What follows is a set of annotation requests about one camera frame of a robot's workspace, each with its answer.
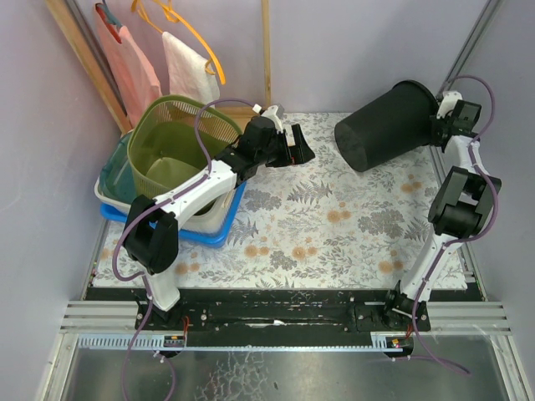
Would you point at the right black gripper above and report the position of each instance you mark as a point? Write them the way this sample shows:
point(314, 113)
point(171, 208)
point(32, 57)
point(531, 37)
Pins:
point(435, 125)

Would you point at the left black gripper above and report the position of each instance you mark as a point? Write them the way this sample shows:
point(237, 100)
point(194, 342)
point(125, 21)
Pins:
point(288, 144)

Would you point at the large black plastic bin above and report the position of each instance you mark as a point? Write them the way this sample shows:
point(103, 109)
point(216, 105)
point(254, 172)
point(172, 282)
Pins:
point(397, 122)

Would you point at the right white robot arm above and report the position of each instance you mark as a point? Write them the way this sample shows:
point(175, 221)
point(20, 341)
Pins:
point(463, 206)

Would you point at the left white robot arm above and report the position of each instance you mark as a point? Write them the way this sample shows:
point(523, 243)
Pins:
point(152, 228)

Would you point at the floral table mat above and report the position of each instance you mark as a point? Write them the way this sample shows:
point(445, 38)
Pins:
point(320, 225)

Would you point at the white plastic basin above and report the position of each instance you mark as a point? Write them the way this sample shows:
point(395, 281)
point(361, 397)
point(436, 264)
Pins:
point(116, 191)

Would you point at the blue plastic tray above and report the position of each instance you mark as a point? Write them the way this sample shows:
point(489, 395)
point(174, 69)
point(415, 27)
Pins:
point(221, 234)

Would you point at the green mesh basket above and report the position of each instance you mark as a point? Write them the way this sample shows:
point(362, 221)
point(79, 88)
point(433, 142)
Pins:
point(166, 149)

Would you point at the white hanging towel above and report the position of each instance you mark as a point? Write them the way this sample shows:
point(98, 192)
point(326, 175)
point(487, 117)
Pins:
point(186, 70)

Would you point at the pink hanging towel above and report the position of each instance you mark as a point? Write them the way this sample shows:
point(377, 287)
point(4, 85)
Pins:
point(134, 74)

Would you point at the orange clothes hanger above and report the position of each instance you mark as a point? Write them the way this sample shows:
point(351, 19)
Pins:
point(213, 65)

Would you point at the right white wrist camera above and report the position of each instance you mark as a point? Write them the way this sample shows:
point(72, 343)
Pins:
point(448, 103)

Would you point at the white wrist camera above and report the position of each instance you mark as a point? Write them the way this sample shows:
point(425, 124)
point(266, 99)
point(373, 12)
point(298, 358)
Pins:
point(274, 113)
point(448, 103)

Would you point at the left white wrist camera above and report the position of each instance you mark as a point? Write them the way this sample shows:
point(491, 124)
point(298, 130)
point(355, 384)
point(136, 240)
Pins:
point(274, 113)

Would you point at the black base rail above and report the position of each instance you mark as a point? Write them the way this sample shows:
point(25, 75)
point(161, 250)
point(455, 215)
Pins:
point(287, 320)

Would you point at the wooden rack frame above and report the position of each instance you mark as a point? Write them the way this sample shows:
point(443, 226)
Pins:
point(74, 28)

